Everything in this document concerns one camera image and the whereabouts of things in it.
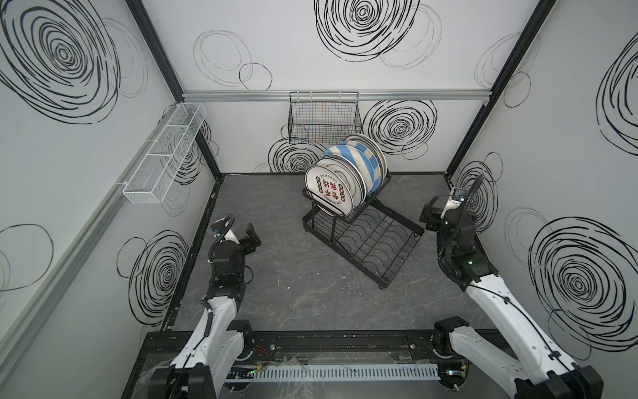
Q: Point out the black wire wall basket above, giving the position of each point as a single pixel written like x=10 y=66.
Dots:
x=323 y=117

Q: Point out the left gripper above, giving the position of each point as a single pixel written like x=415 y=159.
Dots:
x=247 y=247

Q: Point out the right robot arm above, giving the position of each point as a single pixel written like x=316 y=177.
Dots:
x=538 y=367

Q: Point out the blue striped plate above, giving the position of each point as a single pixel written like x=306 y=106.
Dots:
x=374 y=158
x=363 y=163

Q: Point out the black wire dish rack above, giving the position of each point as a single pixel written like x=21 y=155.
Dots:
x=374 y=238

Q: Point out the cream floral plate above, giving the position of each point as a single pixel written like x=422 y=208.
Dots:
x=371 y=142

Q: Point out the white plate black outline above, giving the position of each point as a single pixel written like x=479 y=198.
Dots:
x=348 y=174

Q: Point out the white slotted cable duct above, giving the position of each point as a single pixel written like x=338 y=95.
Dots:
x=337 y=373

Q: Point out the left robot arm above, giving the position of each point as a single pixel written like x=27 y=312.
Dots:
x=201 y=368

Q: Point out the white plate red characters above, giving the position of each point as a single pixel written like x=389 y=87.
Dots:
x=329 y=190

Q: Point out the white mesh wall shelf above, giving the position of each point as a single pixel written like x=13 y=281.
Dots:
x=158 y=170

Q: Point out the red green rimmed plate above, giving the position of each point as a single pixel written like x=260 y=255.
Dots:
x=358 y=169

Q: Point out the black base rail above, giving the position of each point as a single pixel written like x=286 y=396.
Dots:
x=272 y=345

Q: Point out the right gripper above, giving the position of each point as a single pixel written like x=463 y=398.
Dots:
x=430 y=219

